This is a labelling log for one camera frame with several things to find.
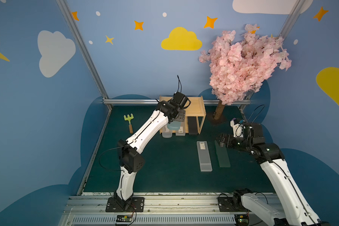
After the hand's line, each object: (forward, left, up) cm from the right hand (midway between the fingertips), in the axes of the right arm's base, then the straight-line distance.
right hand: (224, 137), depth 74 cm
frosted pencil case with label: (+16, +23, -20) cm, 34 cm away
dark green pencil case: (+1, -6, -24) cm, 25 cm away
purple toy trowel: (+32, -19, -22) cm, 43 cm away
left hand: (+14, +27, +2) cm, 30 cm away
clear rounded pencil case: (+15, +34, -21) cm, 42 cm away
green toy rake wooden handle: (+28, +66, -22) cm, 75 cm away
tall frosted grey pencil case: (-2, +7, -23) cm, 25 cm away
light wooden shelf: (+25, +13, -4) cm, 28 cm away
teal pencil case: (+4, +27, +4) cm, 28 cm away
